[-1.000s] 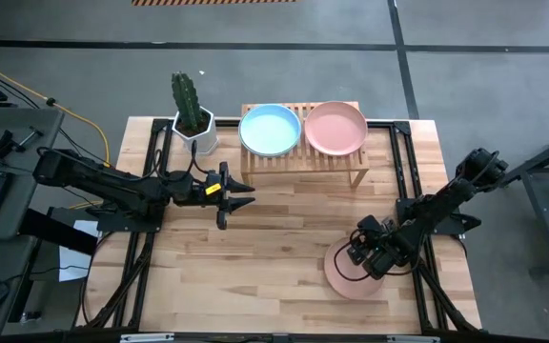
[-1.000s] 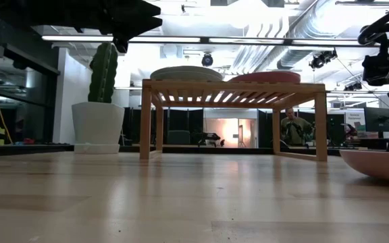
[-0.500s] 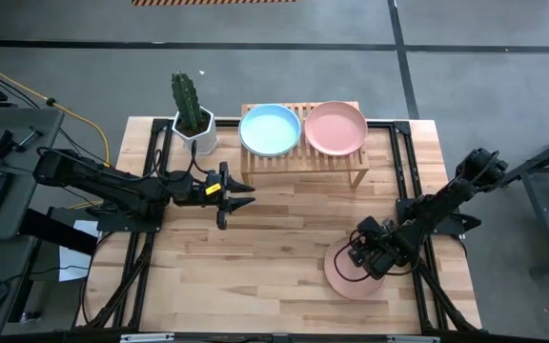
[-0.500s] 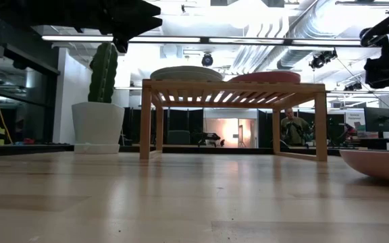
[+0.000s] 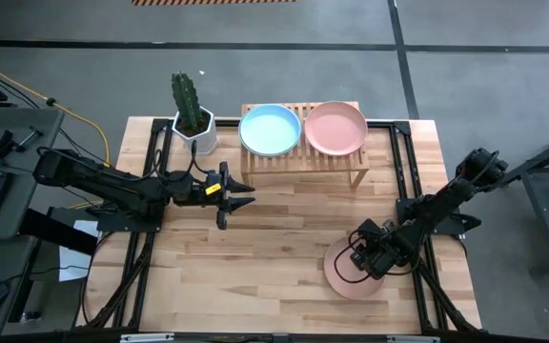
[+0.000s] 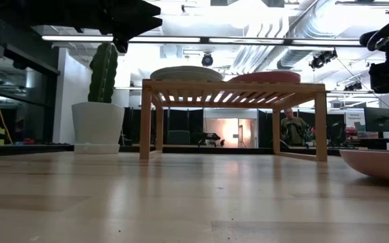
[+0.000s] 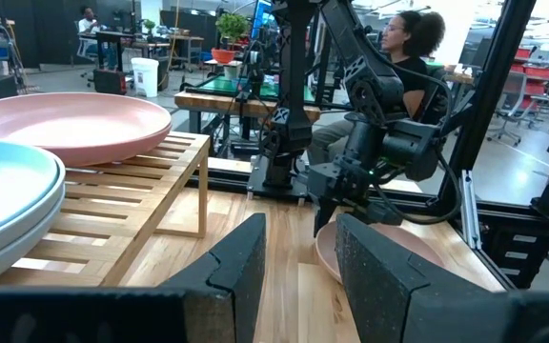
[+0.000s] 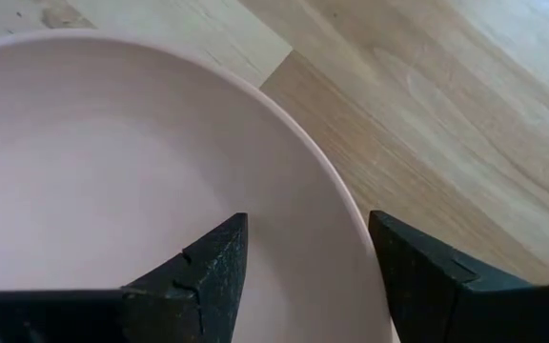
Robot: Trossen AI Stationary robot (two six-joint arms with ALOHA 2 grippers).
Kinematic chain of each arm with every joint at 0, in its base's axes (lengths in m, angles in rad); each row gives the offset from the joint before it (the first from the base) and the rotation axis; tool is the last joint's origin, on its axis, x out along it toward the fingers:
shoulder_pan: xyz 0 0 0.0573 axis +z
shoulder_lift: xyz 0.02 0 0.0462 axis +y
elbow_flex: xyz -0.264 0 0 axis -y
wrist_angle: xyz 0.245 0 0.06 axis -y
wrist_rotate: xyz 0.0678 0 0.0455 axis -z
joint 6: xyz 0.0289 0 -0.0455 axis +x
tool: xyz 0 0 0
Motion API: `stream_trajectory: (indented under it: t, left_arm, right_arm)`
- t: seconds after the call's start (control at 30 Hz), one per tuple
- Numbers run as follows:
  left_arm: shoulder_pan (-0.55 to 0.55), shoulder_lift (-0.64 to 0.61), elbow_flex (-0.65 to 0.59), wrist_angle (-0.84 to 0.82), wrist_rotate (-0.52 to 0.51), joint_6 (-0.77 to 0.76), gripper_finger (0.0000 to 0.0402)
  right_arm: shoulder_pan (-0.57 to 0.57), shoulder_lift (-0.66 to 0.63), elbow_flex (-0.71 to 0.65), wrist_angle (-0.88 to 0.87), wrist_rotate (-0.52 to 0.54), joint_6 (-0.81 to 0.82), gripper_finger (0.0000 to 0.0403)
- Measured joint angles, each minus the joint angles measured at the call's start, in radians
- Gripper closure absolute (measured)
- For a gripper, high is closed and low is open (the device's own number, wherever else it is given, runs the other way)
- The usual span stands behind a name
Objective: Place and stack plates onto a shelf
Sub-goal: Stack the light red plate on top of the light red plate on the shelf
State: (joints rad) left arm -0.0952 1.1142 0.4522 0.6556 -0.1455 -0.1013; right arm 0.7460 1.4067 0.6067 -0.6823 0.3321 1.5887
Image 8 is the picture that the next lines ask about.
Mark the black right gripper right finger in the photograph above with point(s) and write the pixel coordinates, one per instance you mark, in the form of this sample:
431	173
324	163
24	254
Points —
446	305

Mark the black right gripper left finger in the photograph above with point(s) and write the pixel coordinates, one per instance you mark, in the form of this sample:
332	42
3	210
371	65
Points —
160	314

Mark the pink plate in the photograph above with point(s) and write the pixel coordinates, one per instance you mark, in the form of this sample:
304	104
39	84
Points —
112	167

